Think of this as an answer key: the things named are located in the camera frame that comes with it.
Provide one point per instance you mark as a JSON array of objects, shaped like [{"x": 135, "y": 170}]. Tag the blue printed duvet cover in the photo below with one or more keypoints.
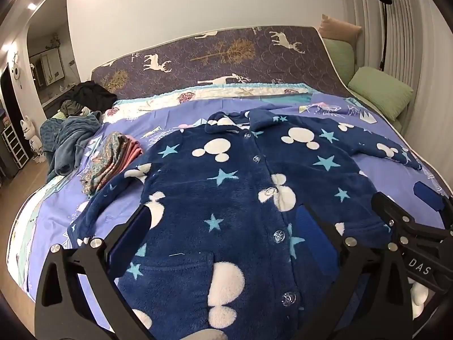
[{"x": 120, "y": 132}]

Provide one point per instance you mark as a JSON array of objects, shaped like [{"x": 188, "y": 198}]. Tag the green pillow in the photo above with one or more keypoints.
[
  {"x": 339, "y": 60},
  {"x": 382, "y": 92}
]

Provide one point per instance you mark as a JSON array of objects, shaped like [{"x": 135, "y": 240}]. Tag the black clothes pile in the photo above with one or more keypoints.
[{"x": 90, "y": 94}]

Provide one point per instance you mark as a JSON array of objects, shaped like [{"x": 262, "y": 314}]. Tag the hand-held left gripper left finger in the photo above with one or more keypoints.
[{"x": 131, "y": 235}]

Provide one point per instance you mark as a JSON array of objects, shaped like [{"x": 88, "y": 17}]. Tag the black drawer rack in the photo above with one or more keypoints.
[{"x": 12, "y": 148}]

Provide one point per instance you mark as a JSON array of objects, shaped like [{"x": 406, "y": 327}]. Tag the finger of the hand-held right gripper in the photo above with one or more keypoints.
[
  {"x": 429, "y": 195},
  {"x": 389, "y": 209}
]

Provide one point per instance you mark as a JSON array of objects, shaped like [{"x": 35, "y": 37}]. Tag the teal fleece blanket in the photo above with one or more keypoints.
[{"x": 67, "y": 138}]

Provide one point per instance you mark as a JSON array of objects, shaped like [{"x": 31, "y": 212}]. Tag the grey garment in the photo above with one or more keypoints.
[{"x": 70, "y": 108}]

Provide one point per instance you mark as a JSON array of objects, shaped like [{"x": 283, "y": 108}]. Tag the navy fleece jacket star print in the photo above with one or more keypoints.
[{"x": 230, "y": 191}]

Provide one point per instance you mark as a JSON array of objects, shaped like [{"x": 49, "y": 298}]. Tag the white cat figurine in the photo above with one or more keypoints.
[{"x": 32, "y": 138}]

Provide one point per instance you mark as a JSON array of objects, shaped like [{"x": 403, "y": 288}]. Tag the folded green floral cloth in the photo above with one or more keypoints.
[{"x": 102, "y": 163}]

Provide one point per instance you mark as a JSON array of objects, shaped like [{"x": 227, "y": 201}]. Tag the tan pillow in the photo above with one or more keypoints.
[{"x": 338, "y": 28}]

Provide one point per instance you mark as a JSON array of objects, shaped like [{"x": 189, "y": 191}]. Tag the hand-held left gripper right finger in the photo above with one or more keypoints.
[{"x": 311, "y": 226}]

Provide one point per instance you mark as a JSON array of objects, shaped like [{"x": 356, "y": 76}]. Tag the dark deer print mattress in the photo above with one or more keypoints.
[{"x": 212, "y": 63}]

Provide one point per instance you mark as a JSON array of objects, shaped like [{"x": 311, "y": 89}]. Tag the grey curtain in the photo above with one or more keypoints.
[{"x": 417, "y": 42}]

